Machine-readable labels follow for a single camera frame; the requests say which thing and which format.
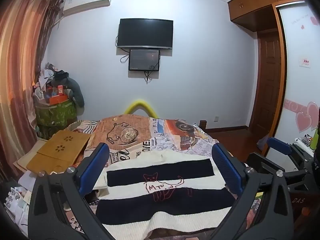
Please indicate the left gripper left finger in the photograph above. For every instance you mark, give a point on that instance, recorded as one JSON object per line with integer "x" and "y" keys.
{"x": 58, "y": 209}

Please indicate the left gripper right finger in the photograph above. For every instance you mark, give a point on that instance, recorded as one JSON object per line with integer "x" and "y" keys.
{"x": 275, "y": 215}

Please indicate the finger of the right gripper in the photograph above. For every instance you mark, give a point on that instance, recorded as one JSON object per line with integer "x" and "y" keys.
{"x": 279, "y": 146}

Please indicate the black white striped sweater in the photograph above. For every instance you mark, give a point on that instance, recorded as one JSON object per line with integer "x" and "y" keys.
{"x": 162, "y": 190}

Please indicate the brown wooden door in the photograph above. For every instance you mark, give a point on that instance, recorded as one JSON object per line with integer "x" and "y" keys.
{"x": 268, "y": 82}

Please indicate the wooden folding lap desk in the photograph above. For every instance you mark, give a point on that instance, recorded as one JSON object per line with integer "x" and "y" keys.
{"x": 59, "y": 152}

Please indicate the green patterned storage hamper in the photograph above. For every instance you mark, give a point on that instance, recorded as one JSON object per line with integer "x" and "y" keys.
{"x": 51, "y": 119}

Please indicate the printed newspaper pattern bedspread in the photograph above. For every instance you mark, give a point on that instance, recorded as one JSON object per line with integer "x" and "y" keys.
{"x": 128, "y": 136}

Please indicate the white wardrobe with heart stickers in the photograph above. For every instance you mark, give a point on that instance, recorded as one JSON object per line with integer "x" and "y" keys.
{"x": 300, "y": 112}

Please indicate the orange box on hamper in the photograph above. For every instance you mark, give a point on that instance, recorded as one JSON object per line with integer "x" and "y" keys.
{"x": 58, "y": 99}

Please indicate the grey jacket on pile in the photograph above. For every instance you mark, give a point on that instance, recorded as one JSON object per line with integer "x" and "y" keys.
{"x": 61, "y": 78}

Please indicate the striped orange curtain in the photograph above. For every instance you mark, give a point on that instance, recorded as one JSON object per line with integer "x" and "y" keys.
{"x": 26, "y": 26}

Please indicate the wooden bed post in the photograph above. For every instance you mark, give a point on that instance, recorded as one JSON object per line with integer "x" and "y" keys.
{"x": 203, "y": 124}

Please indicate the yellow foam padded bed rail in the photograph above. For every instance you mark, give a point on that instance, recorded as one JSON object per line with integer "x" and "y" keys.
{"x": 143, "y": 105}

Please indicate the small black wall monitor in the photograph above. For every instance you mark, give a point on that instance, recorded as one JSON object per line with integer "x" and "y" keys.
{"x": 144, "y": 60}

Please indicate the large black wall television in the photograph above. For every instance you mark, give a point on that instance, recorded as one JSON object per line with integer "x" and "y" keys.
{"x": 145, "y": 33}

